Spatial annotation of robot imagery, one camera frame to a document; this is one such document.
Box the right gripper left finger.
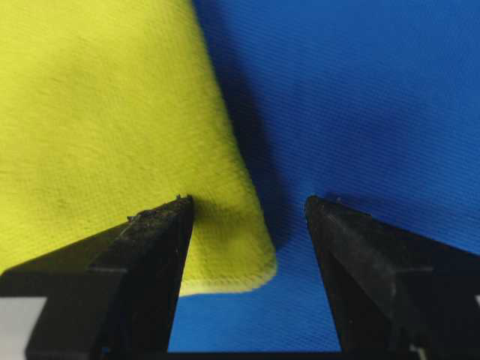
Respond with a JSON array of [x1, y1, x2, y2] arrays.
[[1, 196, 194, 359]]

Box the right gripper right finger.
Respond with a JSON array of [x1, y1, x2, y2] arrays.
[[304, 196, 479, 359]]

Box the yellow-green square towel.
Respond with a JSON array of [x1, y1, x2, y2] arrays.
[[1, 1, 277, 296]]

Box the blue table cloth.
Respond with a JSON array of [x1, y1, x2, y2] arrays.
[[169, 1, 479, 352]]

